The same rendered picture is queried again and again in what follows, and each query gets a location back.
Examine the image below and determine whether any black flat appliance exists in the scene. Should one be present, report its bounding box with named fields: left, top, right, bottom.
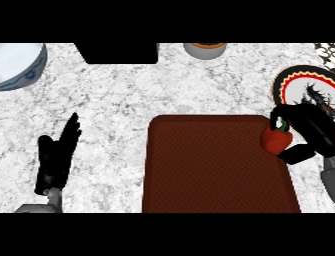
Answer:
left=73, top=43, right=159, bottom=65

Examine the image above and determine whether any patterned red-rimmed plate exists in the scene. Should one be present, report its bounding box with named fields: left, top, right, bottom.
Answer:
left=271, top=64, right=335, bottom=149

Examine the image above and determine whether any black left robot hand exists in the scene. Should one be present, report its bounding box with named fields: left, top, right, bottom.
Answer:
left=32, top=112, right=82, bottom=197

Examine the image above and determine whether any white bowl with blue pattern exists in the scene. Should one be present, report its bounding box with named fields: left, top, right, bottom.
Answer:
left=0, top=43, right=48, bottom=92

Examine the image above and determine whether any grey cylindrical container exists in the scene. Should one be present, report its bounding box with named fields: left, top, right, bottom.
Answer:
left=181, top=43, right=227, bottom=61

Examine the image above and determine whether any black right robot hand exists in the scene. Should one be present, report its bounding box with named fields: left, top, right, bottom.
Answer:
left=268, top=103, right=335, bottom=165

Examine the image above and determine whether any dark red tray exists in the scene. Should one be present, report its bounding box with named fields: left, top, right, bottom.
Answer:
left=140, top=114, right=302, bottom=214

